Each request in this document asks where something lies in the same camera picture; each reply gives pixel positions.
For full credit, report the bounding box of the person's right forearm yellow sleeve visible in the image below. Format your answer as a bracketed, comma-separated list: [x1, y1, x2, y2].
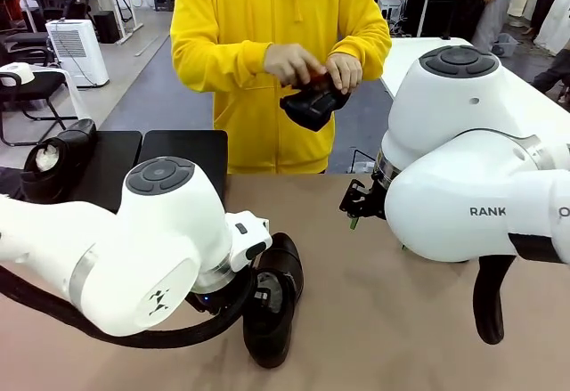
[171, 38, 273, 94]

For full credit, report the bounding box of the person's right hand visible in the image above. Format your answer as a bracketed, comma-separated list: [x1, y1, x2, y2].
[263, 43, 329, 88]

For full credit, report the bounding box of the person's left hand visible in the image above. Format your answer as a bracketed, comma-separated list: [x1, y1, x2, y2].
[325, 52, 364, 95]

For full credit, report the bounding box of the person's left forearm yellow sleeve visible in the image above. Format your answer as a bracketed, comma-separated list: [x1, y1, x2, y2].
[328, 29, 393, 84]

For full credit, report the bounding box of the white paper shoe stuffing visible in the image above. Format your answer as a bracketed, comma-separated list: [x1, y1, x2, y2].
[256, 273, 290, 316]
[34, 144, 62, 173]

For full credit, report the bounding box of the background person in red shirt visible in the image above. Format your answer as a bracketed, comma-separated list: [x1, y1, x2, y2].
[471, 0, 522, 53]

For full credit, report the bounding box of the black computer tower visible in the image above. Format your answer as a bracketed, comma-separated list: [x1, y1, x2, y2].
[93, 10, 121, 45]

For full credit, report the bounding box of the white round object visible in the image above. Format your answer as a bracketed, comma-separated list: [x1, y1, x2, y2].
[0, 62, 36, 88]

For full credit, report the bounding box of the white air purifier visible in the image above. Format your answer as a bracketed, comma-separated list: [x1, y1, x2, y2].
[45, 19, 110, 89]

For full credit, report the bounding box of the black visitor chair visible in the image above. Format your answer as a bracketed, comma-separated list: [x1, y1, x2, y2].
[0, 69, 79, 147]

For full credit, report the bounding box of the white computer case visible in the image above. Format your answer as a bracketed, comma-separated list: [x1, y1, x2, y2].
[378, 0, 403, 36]

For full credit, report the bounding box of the background person in dark clothes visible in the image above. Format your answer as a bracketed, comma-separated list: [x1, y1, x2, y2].
[532, 50, 570, 107]

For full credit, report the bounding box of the person in yellow hoodie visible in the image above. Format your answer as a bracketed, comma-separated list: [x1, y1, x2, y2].
[170, 0, 393, 175]

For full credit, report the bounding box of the glossy black dress shoe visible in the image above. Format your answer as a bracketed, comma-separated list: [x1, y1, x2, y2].
[242, 232, 305, 370]

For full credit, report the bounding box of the red wooden shoe brush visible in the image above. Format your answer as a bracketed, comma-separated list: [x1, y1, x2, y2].
[306, 66, 334, 90]

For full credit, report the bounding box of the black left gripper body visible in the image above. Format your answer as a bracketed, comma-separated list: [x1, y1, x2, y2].
[185, 268, 258, 321]

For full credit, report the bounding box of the black strapped textured shoe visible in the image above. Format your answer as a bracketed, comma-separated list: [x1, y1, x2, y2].
[20, 118, 98, 205]

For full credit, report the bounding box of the grey plastic bin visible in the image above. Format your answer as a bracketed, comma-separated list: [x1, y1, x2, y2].
[492, 32, 521, 58]

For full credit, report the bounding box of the white table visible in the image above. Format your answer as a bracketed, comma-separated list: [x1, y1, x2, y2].
[381, 37, 570, 114]

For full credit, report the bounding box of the black leather shoe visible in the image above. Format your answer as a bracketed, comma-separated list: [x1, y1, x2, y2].
[279, 79, 353, 133]

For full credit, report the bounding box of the black shoe stand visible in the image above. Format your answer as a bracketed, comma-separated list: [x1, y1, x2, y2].
[17, 129, 230, 216]

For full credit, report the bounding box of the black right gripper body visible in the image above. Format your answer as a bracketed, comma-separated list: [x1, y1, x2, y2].
[364, 175, 388, 221]

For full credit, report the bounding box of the black right arm cable sleeve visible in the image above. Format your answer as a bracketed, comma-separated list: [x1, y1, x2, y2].
[473, 232, 569, 346]

